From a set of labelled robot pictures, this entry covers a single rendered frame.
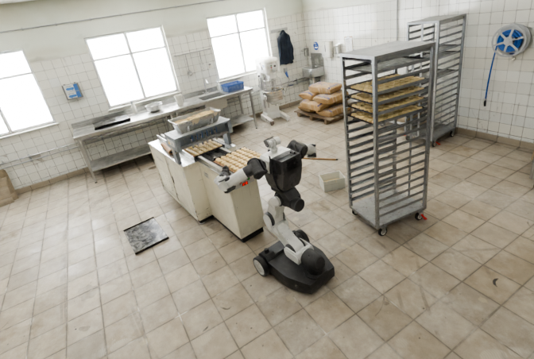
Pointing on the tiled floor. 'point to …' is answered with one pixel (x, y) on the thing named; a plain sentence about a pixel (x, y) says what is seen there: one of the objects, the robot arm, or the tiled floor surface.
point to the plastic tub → (332, 181)
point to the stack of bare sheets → (145, 235)
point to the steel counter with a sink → (81, 130)
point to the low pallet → (319, 116)
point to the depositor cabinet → (184, 179)
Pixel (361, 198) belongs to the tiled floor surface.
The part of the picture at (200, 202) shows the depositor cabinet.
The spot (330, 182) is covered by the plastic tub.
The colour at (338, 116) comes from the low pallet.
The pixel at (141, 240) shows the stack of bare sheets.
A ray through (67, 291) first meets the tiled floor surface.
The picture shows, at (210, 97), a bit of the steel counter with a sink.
